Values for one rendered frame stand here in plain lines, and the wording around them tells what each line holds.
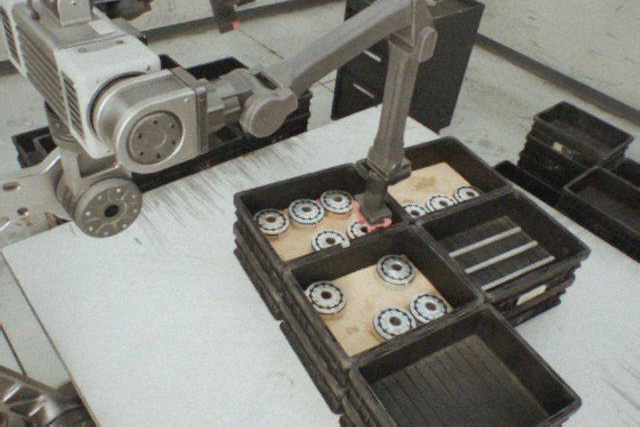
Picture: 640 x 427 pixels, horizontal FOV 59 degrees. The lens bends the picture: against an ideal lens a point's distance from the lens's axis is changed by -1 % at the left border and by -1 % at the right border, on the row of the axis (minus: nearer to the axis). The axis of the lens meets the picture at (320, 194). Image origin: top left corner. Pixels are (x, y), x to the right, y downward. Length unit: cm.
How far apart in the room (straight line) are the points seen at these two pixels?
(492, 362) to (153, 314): 87
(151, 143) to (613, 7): 401
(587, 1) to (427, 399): 371
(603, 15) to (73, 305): 394
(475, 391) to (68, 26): 110
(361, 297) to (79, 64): 90
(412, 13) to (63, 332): 113
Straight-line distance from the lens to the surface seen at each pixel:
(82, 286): 169
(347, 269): 151
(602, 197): 277
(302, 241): 159
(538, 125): 299
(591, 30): 467
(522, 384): 144
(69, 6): 102
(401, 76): 123
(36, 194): 129
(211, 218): 184
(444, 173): 195
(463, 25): 321
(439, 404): 135
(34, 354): 248
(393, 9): 110
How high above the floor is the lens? 194
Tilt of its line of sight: 39 degrees down
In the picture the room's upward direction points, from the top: 8 degrees clockwise
